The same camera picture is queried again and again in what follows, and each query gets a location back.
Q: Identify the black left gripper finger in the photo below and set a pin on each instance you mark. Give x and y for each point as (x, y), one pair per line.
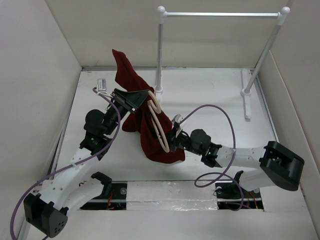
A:
(134, 102)
(126, 94)

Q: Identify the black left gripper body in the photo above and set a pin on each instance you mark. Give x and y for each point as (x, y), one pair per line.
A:
(118, 104)

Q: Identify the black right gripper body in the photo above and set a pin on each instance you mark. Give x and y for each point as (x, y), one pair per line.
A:
(181, 140)

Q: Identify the beige wooden hanger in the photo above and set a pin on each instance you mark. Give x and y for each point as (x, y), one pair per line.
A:
(155, 109)

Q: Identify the dark red t shirt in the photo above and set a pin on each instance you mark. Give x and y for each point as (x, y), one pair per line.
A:
(142, 120)

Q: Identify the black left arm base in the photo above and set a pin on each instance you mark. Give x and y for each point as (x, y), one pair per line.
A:
(113, 196)

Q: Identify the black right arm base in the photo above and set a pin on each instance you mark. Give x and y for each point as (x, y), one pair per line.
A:
(230, 197)

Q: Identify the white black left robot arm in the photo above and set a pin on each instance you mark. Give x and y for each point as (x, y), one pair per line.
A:
(73, 186)

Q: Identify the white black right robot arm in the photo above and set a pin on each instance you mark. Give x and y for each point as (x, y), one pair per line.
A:
(270, 165)

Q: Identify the white metal clothes rack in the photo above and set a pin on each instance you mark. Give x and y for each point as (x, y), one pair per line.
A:
(247, 79)

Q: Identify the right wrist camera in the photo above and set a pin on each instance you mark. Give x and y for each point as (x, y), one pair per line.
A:
(178, 122)

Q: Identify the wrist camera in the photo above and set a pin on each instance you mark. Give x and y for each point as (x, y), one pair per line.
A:
(101, 85)
(178, 122)

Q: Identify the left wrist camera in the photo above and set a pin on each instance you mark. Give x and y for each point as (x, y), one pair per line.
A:
(101, 85)

